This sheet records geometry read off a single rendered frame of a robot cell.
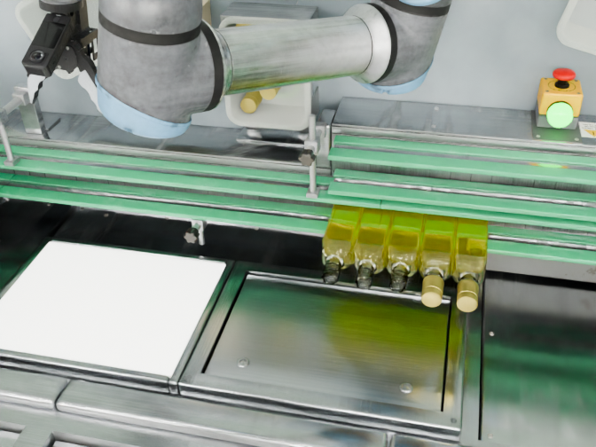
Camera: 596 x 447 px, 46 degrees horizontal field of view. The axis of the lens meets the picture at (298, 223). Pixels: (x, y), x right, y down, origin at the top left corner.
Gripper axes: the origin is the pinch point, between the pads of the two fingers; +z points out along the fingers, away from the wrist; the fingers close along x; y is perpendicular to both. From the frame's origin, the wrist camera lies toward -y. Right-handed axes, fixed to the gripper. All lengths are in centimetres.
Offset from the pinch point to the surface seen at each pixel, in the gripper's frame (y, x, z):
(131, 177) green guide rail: 7.7, -7.6, 16.2
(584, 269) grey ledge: 19, -98, 24
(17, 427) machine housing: -38, -7, 39
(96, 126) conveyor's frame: 23.2, 8.1, 15.0
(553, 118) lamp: 20, -84, -6
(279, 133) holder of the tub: 27.6, -32.5, 11.0
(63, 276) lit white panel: -5.2, 2.4, 34.3
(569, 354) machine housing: 0, -96, 30
